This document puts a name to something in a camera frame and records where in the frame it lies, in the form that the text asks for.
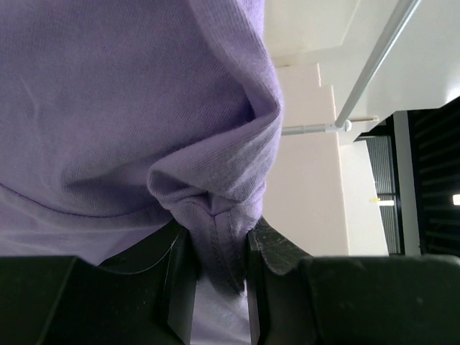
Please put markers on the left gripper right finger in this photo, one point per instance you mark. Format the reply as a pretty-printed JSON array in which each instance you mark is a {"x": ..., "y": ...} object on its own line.
[{"x": 295, "y": 298}]

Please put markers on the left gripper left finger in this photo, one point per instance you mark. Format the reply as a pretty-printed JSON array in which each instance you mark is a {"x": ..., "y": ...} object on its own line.
[{"x": 144, "y": 295}]

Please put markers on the purple t shirt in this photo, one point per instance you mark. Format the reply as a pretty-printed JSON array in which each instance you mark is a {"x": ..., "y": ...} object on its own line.
[{"x": 118, "y": 117}]

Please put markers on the white metal clothes rack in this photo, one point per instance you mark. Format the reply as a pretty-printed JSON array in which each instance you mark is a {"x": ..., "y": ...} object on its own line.
[{"x": 396, "y": 23}]

